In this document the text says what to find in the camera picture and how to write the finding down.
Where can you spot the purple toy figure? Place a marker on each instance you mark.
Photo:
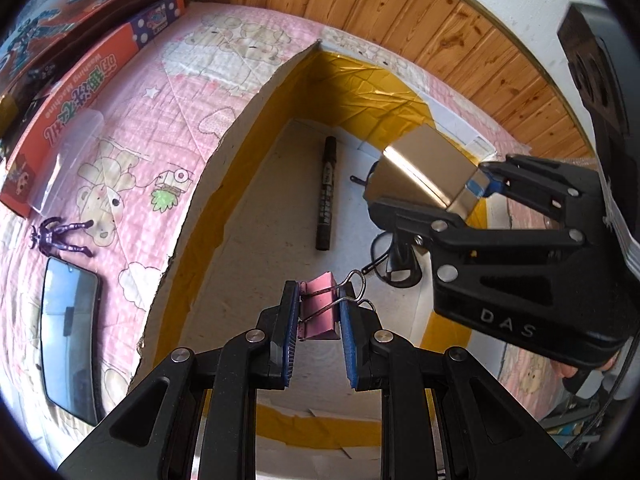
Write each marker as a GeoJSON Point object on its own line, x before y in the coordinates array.
{"type": "Point", "coordinates": [49, 237]}

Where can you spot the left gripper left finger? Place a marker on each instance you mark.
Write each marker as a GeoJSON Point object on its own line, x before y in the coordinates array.
{"type": "Point", "coordinates": [276, 355]}

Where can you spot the black marker pen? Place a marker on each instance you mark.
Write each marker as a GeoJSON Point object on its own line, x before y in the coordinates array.
{"type": "Point", "coordinates": [325, 210]}

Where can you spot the black smartphone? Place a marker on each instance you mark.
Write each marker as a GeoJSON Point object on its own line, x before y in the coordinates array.
{"type": "Point", "coordinates": [69, 309]}

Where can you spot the pink cartoon quilt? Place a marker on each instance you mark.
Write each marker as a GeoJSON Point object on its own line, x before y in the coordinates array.
{"type": "Point", "coordinates": [176, 102]}

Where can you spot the gold metal box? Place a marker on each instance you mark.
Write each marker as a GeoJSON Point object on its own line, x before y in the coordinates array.
{"type": "Point", "coordinates": [424, 168]}

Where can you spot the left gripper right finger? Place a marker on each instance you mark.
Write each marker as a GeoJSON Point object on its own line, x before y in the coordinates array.
{"type": "Point", "coordinates": [364, 369]}

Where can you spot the person's right hand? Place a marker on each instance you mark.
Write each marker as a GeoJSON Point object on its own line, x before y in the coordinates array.
{"type": "Point", "coordinates": [582, 383]}

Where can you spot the pink binder clip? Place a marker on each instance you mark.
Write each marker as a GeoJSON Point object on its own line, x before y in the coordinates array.
{"type": "Point", "coordinates": [320, 304]}

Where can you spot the white cardboard box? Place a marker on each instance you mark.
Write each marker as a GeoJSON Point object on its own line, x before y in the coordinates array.
{"type": "Point", "coordinates": [252, 227]}

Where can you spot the dark robot toy box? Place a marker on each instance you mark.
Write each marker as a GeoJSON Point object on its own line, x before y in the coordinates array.
{"type": "Point", "coordinates": [50, 37]}

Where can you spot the black safety glasses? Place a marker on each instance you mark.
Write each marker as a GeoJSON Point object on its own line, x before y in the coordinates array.
{"type": "Point", "coordinates": [398, 266]}

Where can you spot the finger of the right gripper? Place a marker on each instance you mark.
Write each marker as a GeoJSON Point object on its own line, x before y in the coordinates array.
{"type": "Point", "coordinates": [565, 193]}
{"type": "Point", "coordinates": [439, 231]}

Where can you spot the red toy box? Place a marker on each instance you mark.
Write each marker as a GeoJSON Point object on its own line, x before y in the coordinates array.
{"type": "Point", "coordinates": [74, 92]}

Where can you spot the clear plastic case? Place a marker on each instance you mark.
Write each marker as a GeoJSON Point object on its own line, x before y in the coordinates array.
{"type": "Point", "coordinates": [52, 183]}

